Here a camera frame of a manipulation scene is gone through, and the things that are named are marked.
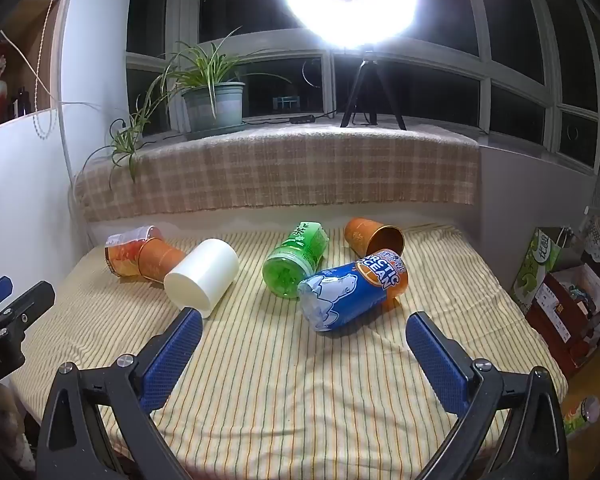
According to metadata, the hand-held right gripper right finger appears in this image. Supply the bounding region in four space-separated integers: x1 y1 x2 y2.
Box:
405 311 570 480

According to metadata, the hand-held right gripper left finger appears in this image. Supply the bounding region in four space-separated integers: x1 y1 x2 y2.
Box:
37 306 204 480

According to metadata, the white cup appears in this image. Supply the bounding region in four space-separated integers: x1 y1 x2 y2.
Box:
163 238 240 319

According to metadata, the orange cup with clear base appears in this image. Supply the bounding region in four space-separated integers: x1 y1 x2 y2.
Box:
104 226 187 286

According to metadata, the plain orange cup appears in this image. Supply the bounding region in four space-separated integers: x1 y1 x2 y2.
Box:
343 217 406 259

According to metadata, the yellow striped bed sheet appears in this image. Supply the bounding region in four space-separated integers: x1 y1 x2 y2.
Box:
10 225 568 480

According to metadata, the red cardboard box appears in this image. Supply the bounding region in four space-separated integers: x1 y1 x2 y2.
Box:
525 262 600 363

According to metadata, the orange drink can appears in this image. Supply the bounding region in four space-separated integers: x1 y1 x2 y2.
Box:
562 395 600 438

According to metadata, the green plastic bottle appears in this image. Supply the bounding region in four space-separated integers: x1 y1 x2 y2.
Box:
262 221 329 301

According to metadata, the dark small bottle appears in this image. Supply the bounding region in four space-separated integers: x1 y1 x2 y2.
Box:
12 87 32 119

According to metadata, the plaid beige blanket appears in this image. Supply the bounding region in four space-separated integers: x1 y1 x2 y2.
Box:
74 122 482 223

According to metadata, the grey plant pot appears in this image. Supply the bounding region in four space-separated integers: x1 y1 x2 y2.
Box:
181 81 248 138

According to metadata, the wooden shelf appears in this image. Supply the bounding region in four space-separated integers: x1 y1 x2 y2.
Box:
0 0 83 136

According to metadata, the black tripod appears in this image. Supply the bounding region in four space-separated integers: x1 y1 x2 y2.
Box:
339 50 407 132

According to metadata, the spider plant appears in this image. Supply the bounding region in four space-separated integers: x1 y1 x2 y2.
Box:
82 27 291 191

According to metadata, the white bead string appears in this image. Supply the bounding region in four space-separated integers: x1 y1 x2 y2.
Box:
32 0 76 139

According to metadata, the ring light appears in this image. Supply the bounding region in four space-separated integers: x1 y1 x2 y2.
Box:
280 0 423 53

